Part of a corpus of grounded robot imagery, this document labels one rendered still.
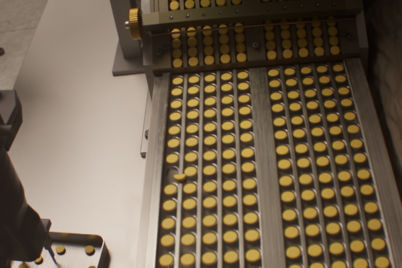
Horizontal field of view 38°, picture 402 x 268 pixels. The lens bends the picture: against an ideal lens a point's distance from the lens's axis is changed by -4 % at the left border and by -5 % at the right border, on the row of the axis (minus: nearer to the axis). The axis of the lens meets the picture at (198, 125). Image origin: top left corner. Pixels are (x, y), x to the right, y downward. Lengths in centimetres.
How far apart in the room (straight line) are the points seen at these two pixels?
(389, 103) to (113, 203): 34
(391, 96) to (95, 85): 47
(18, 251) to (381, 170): 36
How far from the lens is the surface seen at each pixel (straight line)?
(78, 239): 71
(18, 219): 60
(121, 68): 93
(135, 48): 93
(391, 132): 60
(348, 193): 53
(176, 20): 64
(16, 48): 264
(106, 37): 102
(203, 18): 64
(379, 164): 54
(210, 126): 59
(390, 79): 63
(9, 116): 58
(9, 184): 57
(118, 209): 74
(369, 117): 59
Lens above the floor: 135
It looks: 42 degrees down
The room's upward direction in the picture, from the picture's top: 10 degrees counter-clockwise
